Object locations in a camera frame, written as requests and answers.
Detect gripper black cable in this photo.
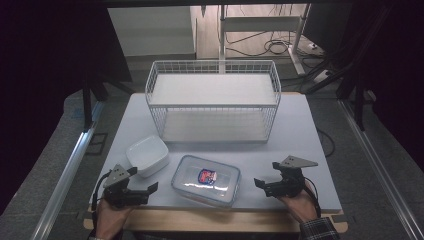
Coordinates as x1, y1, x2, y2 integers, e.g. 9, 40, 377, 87
302, 176, 323, 218
90, 169, 113, 231

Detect clear lidded food container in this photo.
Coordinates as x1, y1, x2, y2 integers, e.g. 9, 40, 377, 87
170, 154, 242, 209

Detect person's right hand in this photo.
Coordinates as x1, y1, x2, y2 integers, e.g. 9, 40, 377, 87
277, 184, 320, 224

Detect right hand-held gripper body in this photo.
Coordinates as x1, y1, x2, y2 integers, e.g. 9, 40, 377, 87
264, 155, 319, 199

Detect white wire two-tier rack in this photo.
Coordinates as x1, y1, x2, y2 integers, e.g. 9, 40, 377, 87
144, 59, 282, 145

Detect white power strip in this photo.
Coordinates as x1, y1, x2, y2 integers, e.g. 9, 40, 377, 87
312, 69, 332, 85

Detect white desk frame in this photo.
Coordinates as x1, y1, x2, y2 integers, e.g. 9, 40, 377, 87
217, 3, 312, 76

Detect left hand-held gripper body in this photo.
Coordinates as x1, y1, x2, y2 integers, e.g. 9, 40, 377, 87
101, 163, 151, 210

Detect white square bowl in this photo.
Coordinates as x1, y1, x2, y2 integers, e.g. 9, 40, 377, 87
125, 134, 170, 179

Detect black cables on floor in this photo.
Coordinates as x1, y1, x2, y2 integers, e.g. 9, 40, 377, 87
224, 29, 303, 58

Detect person's left hand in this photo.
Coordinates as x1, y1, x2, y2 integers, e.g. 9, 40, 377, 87
95, 197, 135, 240

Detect grey table mat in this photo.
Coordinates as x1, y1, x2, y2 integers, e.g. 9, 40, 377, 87
88, 92, 344, 212

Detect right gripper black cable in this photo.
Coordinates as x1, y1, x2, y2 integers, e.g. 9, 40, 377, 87
302, 176, 323, 218

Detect aluminium rail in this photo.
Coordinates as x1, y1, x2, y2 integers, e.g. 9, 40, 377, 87
337, 99, 424, 240
30, 100, 105, 240

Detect black stand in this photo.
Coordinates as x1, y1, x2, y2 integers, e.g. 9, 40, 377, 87
305, 59, 368, 132
80, 75, 135, 132

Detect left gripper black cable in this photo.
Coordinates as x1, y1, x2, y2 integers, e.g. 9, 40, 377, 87
90, 169, 113, 231

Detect black cable beside table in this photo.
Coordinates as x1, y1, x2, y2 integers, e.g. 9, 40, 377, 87
315, 127, 336, 158

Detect wooden table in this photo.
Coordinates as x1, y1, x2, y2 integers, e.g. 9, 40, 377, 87
82, 91, 350, 234

